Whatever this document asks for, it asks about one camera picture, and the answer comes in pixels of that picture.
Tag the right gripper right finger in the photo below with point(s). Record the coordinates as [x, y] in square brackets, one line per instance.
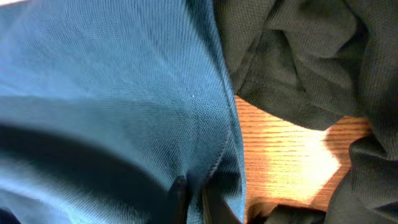
[215, 208]

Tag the blue polo shirt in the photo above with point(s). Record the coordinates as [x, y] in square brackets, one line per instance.
[105, 103]

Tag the black shirt with logo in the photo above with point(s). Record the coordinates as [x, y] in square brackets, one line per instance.
[312, 62]

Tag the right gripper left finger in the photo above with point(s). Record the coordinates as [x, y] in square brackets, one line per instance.
[178, 200]

